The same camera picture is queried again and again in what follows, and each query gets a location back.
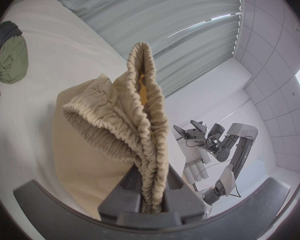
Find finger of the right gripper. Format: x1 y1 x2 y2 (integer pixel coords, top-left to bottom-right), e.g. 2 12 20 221
173 124 188 139
190 120 208 132

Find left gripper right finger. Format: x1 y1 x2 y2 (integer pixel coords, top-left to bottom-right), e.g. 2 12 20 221
162 165 207 218

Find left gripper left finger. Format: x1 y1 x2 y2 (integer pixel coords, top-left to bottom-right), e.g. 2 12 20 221
98 164 143 220

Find tan shorts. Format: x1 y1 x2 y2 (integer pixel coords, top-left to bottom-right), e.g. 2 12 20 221
52 41 170 221

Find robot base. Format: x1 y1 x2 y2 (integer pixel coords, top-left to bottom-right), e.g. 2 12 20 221
182 144 214 193

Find bed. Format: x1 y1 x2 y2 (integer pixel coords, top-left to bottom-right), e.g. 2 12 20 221
0 0 140 221

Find grey-green curtain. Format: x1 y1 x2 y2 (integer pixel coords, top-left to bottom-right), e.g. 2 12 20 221
51 0 242 59
150 15 241 98

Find green garment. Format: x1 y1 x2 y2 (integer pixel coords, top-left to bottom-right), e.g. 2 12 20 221
0 35 29 84

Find black garment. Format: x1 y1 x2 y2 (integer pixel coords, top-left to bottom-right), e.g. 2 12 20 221
0 21 23 47

